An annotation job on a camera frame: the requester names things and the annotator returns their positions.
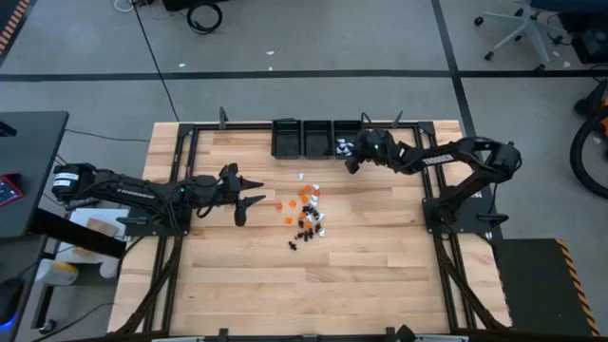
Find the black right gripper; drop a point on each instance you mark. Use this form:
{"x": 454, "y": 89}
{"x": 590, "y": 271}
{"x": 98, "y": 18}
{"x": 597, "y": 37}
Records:
{"x": 375, "y": 147}

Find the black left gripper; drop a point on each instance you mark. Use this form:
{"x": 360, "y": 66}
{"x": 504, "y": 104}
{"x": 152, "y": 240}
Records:
{"x": 216, "y": 190}

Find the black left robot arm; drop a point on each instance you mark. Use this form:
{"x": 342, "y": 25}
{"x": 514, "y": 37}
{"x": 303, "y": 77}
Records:
{"x": 123, "y": 187}

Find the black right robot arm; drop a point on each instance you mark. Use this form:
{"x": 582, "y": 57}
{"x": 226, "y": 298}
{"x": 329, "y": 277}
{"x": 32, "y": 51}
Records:
{"x": 442, "y": 159}

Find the white box with cardboard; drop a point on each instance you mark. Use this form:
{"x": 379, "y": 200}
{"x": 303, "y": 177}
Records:
{"x": 100, "y": 218}

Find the black diagonal bar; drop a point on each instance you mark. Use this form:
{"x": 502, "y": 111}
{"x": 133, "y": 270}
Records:
{"x": 76, "y": 233}

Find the white jug yellow cap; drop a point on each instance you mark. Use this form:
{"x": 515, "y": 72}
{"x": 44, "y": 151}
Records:
{"x": 57, "y": 273}

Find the black desk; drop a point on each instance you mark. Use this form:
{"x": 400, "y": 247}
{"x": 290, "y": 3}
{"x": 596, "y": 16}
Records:
{"x": 28, "y": 176}

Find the black hazard-striped platform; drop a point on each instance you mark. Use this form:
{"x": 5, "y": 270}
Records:
{"x": 537, "y": 285}

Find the office chair with white base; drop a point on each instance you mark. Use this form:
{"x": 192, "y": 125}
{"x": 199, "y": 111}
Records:
{"x": 531, "y": 24}

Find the red framed tablet device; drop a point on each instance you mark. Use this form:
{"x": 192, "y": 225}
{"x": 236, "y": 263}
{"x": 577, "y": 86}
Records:
{"x": 8, "y": 190}

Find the black computer mouse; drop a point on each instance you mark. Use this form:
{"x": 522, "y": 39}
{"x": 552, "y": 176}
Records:
{"x": 8, "y": 301}

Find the black equipment case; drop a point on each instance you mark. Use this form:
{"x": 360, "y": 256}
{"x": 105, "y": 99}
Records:
{"x": 591, "y": 40}

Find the hazard-striped floor mat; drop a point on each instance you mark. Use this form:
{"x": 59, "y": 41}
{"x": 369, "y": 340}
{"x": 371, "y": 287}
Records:
{"x": 12, "y": 24}

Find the black frame brace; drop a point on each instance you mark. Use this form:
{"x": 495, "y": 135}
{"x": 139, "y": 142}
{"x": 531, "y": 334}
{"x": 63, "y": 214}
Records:
{"x": 396, "y": 119}
{"x": 222, "y": 118}

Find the black metal table frame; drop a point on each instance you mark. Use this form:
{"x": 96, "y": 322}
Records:
{"x": 237, "y": 126}

